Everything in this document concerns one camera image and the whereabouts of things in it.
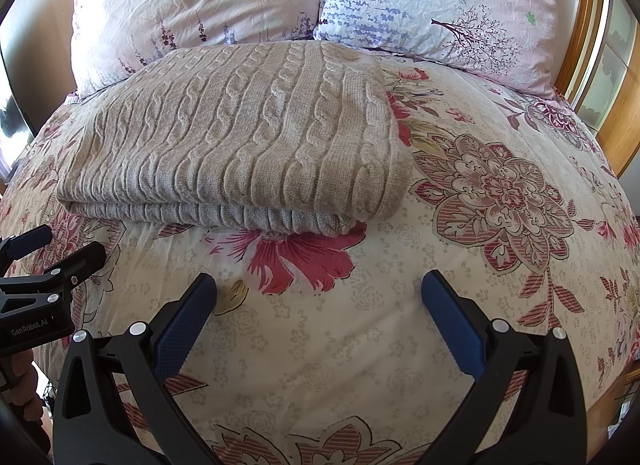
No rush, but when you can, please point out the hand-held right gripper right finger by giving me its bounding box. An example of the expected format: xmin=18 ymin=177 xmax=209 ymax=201
xmin=420 ymin=270 xmax=588 ymax=465

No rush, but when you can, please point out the wooden bed headboard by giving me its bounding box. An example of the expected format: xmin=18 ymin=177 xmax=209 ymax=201
xmin=550 ymin=0 xmax=640 ymax=178

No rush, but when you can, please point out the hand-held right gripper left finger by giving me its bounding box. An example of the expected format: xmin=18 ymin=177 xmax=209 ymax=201
xmin=52 ymin=272 xmax=221 ymax=465

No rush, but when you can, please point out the tree print pillow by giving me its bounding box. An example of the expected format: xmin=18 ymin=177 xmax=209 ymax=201
xmin=314 ymin=0 xmax=568 ymax=98

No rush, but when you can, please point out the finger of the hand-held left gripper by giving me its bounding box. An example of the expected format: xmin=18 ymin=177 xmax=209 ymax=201
xmin=0 ymin=224 xmax=54 ymax=266
xmin=0 ymin=242 xmax=107 ymax=317

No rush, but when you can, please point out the beige cable-knit sweater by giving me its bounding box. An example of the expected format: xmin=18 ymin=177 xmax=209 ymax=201
xmin=56 ymin=41 xmax=412 ymax=237

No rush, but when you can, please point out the floral quilt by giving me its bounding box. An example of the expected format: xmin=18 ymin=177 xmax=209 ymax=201
xmin=0 ymin=55 xmax=640 ymax=465

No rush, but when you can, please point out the person's left hand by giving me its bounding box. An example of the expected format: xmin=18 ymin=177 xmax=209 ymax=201
xmin=0 ymin=347 xmax=39 ymax=421

